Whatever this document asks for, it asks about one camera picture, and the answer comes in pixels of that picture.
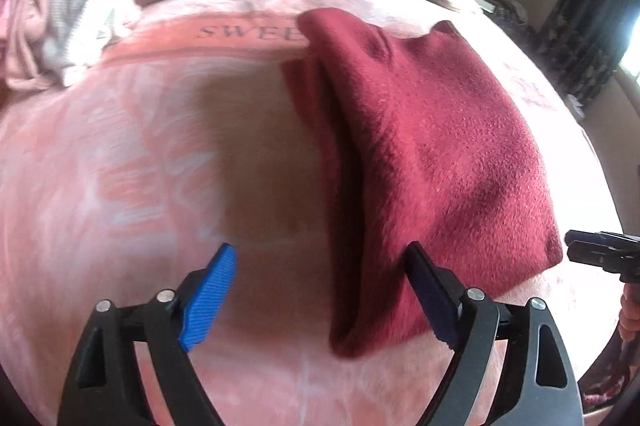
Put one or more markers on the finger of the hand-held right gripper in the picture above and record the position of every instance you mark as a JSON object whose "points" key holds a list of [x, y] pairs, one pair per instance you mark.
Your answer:
{"points": [[600, 235], [605, 261]]}

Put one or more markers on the pink printed blanket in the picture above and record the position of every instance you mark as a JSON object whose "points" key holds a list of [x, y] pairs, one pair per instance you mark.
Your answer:
{"points": [[150, 155]]}

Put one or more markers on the dark curtain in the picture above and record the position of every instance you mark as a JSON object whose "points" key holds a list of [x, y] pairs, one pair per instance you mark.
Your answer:
{"points": [[582, 20]]}

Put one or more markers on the pale pink garment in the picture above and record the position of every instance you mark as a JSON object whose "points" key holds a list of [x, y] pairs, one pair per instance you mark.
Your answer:
{"points": [[20, 30]]}

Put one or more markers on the maroon knit sweater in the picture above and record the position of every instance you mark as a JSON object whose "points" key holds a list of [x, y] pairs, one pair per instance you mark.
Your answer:
{"points": [[420, 145]]}

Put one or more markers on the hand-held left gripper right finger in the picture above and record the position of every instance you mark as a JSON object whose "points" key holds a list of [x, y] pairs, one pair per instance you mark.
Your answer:
{"points": [[430, 291]]}

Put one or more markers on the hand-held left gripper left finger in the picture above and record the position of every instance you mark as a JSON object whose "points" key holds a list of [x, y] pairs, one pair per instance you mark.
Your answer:
{"points": [[212, 291]]}

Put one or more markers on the person's right hand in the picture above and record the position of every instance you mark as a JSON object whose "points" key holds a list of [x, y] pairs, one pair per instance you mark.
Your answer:
{"points": [[630, 311]]}

